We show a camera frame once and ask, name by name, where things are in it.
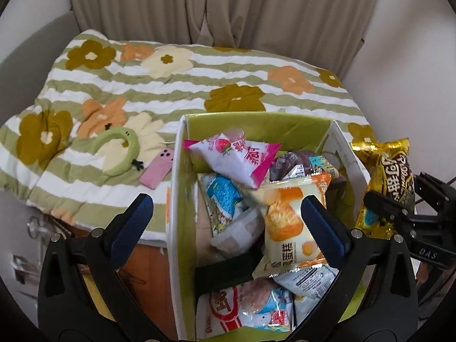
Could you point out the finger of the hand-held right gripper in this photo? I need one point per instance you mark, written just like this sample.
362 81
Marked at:
431 190
388 208

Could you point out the pink smartphone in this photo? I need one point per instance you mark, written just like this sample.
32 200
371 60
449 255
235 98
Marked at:
156 169

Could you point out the orange egg cake packet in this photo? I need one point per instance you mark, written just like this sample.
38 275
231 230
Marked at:
285 221

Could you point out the grey white snack packet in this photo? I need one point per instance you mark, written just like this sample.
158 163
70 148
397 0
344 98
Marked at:
238 233

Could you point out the black box divider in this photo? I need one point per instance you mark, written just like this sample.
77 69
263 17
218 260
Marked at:
224 272

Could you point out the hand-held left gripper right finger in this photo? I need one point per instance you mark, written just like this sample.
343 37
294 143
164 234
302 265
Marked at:
320 224

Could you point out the cream blue snack bag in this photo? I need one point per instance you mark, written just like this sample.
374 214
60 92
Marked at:
228 310

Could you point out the brown wooden cabinet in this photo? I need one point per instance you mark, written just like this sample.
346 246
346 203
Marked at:
149 274

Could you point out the pink strawberry snack packet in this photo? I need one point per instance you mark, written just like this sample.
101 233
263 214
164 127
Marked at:
235 160

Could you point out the clear plastic object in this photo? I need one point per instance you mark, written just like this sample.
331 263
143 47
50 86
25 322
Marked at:
35 227

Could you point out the green cardboard box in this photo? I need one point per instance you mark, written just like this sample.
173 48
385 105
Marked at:
249 124

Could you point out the gold chocolate snack packet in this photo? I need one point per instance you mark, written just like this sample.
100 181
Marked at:
392 171

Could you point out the beige padded bed frame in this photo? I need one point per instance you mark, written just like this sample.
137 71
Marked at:
35 53

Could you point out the green plush frog headband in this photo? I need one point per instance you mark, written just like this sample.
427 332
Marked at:
121 133

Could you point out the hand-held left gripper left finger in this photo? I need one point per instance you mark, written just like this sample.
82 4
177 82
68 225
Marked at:
131 221

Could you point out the purple snack packet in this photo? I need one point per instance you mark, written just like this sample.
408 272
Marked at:
288 162

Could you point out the green striped floral blanket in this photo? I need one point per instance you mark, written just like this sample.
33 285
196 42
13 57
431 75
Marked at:
213 74

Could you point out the beige curtain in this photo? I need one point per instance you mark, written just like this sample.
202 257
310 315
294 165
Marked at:
249 7

